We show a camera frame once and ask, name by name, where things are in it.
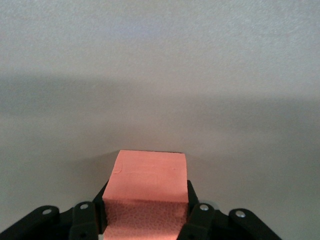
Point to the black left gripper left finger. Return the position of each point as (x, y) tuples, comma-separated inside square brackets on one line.
[(82, 222)]

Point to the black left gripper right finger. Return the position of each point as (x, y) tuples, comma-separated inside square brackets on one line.
[(200, 222)]

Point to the orange foam cube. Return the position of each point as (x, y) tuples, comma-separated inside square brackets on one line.
[(145, 180)]

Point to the large table cover mat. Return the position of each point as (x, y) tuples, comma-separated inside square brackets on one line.
[(160, 75)]

